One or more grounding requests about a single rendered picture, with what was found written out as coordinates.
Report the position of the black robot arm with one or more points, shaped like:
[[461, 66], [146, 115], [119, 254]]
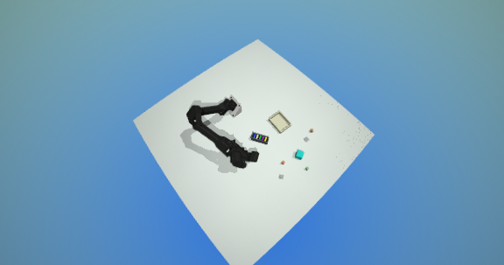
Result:
[[221, 143]]

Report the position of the cyan cube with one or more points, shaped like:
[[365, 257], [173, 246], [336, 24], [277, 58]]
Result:
[[299, 154]]

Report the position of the beige rectangular tray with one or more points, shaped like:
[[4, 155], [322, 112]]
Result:
[[280, 122]]

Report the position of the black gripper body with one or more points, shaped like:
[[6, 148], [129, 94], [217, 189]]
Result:
[[251, 156]]

